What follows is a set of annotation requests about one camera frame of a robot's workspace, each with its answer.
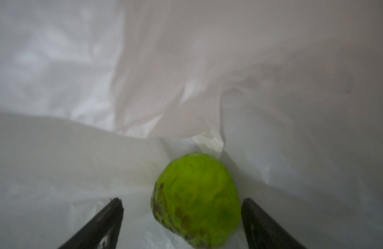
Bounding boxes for bright green custard apple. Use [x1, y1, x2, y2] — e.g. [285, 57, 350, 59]
[150, 151, 241, 249]

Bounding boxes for white plastic bag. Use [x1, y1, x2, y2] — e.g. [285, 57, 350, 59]
[0, 1, 383, 249]

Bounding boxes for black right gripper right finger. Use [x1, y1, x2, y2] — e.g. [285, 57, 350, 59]
[241, 198, 306, 249]

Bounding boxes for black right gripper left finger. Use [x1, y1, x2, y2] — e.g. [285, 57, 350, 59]
[59, 198, 124, 249]

